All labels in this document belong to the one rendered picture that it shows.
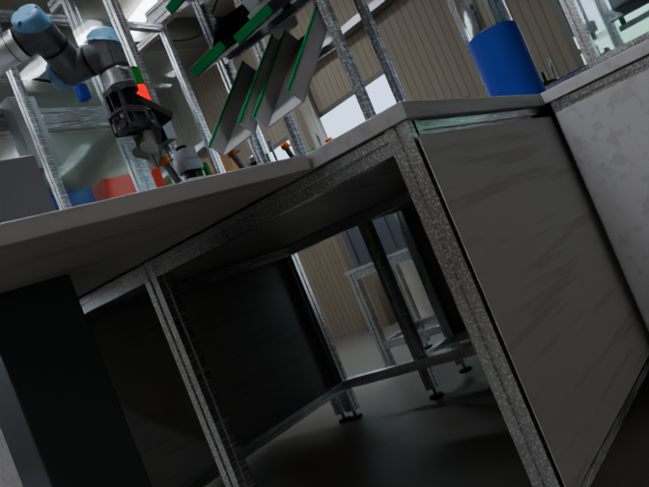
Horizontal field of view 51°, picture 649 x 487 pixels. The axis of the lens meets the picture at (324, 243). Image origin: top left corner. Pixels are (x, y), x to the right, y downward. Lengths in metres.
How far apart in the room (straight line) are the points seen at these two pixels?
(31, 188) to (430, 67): 4.56
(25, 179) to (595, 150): 1.26
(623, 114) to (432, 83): 3.94
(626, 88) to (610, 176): 0.21
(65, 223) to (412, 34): 4.92
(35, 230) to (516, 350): 0.74
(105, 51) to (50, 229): 0.90
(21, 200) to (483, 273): 0.81
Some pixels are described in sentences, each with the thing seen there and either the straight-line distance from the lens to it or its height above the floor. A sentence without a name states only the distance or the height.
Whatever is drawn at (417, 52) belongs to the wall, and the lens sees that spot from 5.67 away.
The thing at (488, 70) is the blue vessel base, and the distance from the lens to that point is 2.11.
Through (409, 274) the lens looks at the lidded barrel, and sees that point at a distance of 5.20.
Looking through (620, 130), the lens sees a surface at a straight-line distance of 1.75.
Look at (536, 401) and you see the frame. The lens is 1.17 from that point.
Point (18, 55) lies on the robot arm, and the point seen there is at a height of 1.39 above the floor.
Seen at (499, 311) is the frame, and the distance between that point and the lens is 1.14.
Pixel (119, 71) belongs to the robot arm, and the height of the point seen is 1.29.
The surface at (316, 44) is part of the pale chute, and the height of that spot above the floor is 1.11.
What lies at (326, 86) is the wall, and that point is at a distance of 6.34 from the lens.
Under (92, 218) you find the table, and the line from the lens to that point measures 0.96.
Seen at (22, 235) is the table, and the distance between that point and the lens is 0.92.
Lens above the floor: 0.65
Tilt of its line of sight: 2 degrees up
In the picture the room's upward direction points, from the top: 22 degrees counter-clockwise
